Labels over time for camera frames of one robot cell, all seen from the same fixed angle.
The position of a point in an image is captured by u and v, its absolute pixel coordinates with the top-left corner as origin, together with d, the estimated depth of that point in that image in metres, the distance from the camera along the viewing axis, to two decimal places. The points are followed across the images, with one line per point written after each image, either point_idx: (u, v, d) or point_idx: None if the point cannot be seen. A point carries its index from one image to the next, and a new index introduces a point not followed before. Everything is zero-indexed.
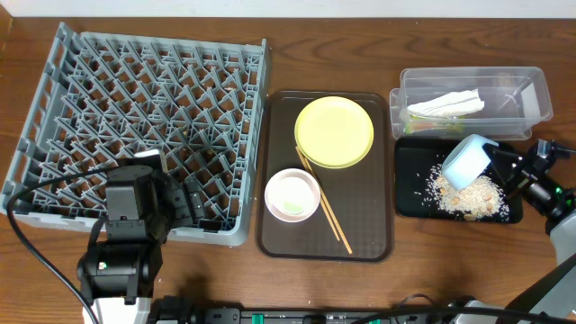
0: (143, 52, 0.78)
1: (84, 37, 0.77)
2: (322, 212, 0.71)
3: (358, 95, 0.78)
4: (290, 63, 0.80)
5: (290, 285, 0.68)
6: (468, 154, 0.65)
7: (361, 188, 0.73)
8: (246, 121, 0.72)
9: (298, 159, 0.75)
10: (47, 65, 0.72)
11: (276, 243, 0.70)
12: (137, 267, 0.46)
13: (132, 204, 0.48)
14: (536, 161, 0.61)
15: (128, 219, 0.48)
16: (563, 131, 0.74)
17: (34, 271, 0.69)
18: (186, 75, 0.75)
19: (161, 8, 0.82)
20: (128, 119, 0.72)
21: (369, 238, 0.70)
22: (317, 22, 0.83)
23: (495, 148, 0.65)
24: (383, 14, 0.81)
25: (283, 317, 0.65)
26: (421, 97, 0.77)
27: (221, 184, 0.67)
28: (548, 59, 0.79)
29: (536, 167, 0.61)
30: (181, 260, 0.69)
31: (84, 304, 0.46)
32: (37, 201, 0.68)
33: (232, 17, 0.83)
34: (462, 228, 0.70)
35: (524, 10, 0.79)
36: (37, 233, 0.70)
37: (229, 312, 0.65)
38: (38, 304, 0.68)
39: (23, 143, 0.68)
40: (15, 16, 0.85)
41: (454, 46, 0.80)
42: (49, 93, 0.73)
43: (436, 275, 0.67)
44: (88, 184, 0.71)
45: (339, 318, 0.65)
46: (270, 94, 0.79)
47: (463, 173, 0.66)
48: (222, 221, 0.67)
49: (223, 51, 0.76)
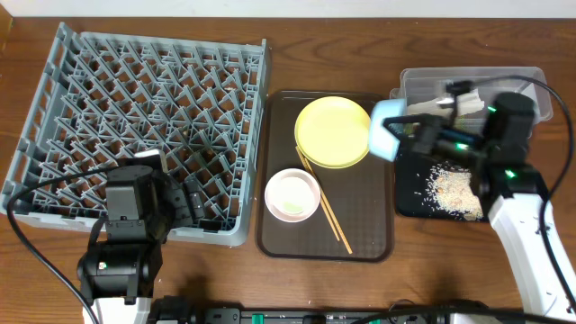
0: (143, 52, 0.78)
1: (84, 37, 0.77)
2: (322, 212, 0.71)
3: (358, 95, 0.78)
4: (290, 63, 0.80)
5: (290, 285, 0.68)
6: (373, 129, 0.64)
7: (361, 188, 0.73)
8: (246, 121, 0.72)
9: (298, 159, 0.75)
10: (47, 65, 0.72)
11: (276, 243, 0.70)
12: (138, 267, 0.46)
13: (132, 204, 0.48)
14: (425, 133, 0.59)
15: (128, 219, 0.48)
16: (563, 131, 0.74)
17: (34, 271, 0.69)
18: (186, 76, 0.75)
19: (161, 8, 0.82)
20: (128, 119, 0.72)
21: (369, 238, 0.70)
22: (317, 22, 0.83)
23: (393, 121, 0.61)
24: (383, 15, 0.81)
25: (283, 317, 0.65)
26: (421, 96, 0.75)
27: (221, 184, 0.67)
28: (549, 59, 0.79)
29: (427, 140, 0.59)
30: (181, 260, 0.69)
31: (84, 304, 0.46)
32: (37, 201, 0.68)
33: (232, 17, 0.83)
34: (461, 228, 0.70)
35: (524, 10, 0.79)
36: (37, 233, 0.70)
37: (229, 312, 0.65)
38: (38, 304, 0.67)
39: (23, 143, 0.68)
40: (15, 16, 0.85)
41: (454, 46, 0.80)
42: (49, 93, 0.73)
43: (436, 274, 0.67)
44: (88, 184, 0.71)
45: (339, 318, 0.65)
46: (270, 94, 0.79)
47: (380, 148, 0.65)
48: (222, 221, 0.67)
49: (223, 51, 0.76)
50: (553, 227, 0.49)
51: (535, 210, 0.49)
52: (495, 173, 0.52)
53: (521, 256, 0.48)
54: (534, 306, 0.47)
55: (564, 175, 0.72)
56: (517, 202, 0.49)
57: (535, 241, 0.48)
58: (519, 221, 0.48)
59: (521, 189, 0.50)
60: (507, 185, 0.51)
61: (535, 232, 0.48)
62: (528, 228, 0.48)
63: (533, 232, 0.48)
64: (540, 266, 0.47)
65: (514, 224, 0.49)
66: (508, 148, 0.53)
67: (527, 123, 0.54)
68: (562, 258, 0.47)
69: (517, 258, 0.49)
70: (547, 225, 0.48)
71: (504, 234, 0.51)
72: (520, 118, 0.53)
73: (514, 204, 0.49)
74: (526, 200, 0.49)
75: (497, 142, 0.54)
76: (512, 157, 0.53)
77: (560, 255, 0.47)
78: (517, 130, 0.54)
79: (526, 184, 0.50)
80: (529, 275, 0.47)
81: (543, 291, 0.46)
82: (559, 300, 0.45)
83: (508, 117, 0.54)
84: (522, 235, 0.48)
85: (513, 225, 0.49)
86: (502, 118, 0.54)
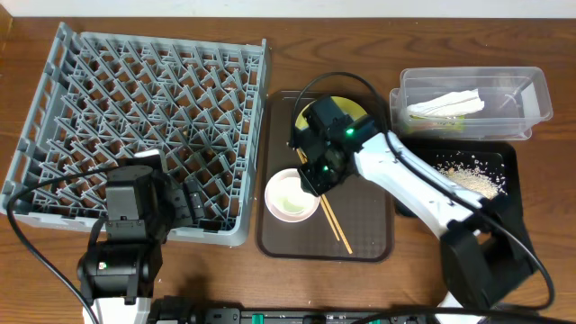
0: (143, 52, 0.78)
1: (84, 37, 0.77)
2: (322, 212, 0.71)
3: (361, 95, 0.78)
4: (290, 63, 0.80)
5: (290, 285, 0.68)
6: None
7: (360, 188, 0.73)
8: (246, 121, 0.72)
9: (297, 159, 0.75)
10: (47, 65, 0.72)
11: (276, 243, 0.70)
12: (137, 267, 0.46)
13: (132, 204, 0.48)
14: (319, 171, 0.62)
15: (128, 219, 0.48)
16: (563, 131, 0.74)
17: (34, 272, 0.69)
18: (186, 76, 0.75)
19: (161, 8, 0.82)
20: (128, 119, 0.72)
21: (368, 238, 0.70)
22: (317, 22, 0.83)
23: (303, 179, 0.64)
24: (383, 15, 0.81)
25: (283, 317, 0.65)
26: (421, 97, 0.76)
27: (221, 184, 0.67)
28: (549, 58, 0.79)
29: (320, 177, 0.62)
30: (181, 260, 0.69)
31: (84, 304, 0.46)
32: (37, 201, 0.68)
33: (232, 17, 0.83)
34: None
35: (524, 10, 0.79)
36: (37, 232, 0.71)
37: (229, 312, 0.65)
38: (38, 304, 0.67)
39: (23, 143, 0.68)
40: (15, 16, 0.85)
41: (454, 46, 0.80)
42: (49, 93, 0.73)
43: (436, 275, 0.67)
44: (88, 184, 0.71)
45: (339, 318, 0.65)
46: (270, 94, 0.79)
47: None
48: (222, 221, 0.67)
49: (223, 51, 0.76)
50: (400, 148, 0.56)
51: (385, 146, 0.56)
52: (342, 141, 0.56)
53: (399, 192, 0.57)
54: (433, 221, 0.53)
55: (565, 175, 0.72)
56: (371, 146, 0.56)
57: (398, 168, 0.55)
58: (380, 162, 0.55)
59: (365, 138, 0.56)
60: (355, 142, 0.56)
61: (393, 162, 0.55)
62: (386, 163, 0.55)
63: (391, 162, 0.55)
64: (413, 184, 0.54)
65: (377, 165, 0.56)
66: (332, 123, 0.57)
67: (328, 101, 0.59)
68: (424, 166, 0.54)
69: (398, 189, 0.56)
70: (399, 150, 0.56)
71: (377, 177, 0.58)
72: (319, 103, 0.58)
73: (370, 152, 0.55)
74: (373, 143, 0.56)
75: (324, 130, 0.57)
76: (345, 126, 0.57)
77: (421, 167, 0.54)
78: (325, 106, 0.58)
79: (366, 130, 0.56)
80: (415, 199, 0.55)
81: (427, 202, 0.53)
82: (441, 202, 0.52)
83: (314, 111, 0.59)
84: (386, 171, 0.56)
85: (377, 166, 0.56)
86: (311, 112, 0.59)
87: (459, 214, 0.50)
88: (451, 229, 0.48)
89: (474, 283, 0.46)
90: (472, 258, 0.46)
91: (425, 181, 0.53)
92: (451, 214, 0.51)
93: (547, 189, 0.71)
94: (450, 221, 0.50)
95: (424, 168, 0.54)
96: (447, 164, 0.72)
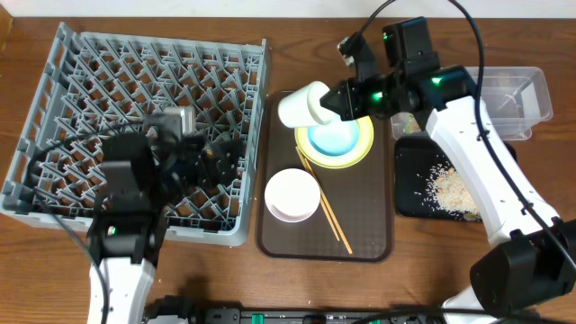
0: (143, 52, 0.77)
1: (84, 37, 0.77)
2: (322, 212, 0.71)
3: None
4: (290, 63, 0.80)
5: (290, 285, 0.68)
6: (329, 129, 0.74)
7: (361, 188, 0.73)
8: (246, 121, 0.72)
9: (298, 159, 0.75)
10: (47, 65, 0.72)
11: (276, 243, 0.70)
12: (145, 235, 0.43)
13: (130, 179, 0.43)
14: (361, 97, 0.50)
15: (128, 191, 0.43)
16: (562, 131, 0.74)
17: (34, 272, 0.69)
18: (186, 75, 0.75)
19: (161, 8, 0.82)
20: (128, 119, 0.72)
21: (368, 237, 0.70)
22: (317, 22, 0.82)
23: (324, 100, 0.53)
24: (383, 15, 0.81)
25: (283, 317, 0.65)
26: None
27: (220, 184, 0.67)
28: (549, 58, 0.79)
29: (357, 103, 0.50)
30: (181, 260, 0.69)
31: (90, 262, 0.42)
32: (37, 201, 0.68)
33: (232, 17, 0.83)
34: (462, 228, 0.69)
35: (524, 10, 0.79)
36: (38, 233, 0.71)
37: (229, 312, 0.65)
38: (39, 304, 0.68)
39: (23, 144, 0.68)
40: (15, 16, 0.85)
41: (454, 46, 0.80)
42: (49, 93, 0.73)
43: (436, 274, 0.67)
44: (88, 184, 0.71)
45: (339, 318, 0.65)
46: (270, 94, 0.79)
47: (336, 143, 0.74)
48: (222, 221, 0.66)
49: (223, 51, 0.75)
50: (490, 130, 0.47)
51: (472, 115, 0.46)
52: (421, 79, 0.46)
53: (463, 166, 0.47)
54: (490, 214, 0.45)
55: (565, 176, 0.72)
56: (454, 112, 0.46)
57: (478, 149, 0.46)
58: (460, 132, 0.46)
59: (451, 90, 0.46)
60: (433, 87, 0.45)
61: (476, 139, 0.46)
62: (467, 133, 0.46)
63: (475, 139, 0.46)
64: (490, 170, 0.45)
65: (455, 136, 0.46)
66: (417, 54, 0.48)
67: (421, 28, 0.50)
68: (506, 159, 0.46)
69: (463, 168, 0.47)
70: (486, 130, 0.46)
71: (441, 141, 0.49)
72: (409, 26, 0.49)
73: (452, 114, 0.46)
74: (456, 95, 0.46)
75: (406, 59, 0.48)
76: (427, 64, 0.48)
77: (507, 160, 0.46)
78: (416, 35, 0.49)
79: (453, 81, 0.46)
80: (481, 187, 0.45)
81: (497, 201, 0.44)
82: (515, 205, 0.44)
83: (400, 32, 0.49)
84: (463, 144, 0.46)
85: (452, 137, 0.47)
86: (397, 32, 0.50)
87: (526, 225, 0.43)
88: (516, 237, 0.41)
89: (508, 294, 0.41)
90: (523, 275, 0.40)
91: (506, 174, 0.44)
92: (517, 225, 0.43)
93: (547, 190, 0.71)
94: (516, 231, 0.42)
95: (508, 164, 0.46)
96: (447, 164, 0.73)
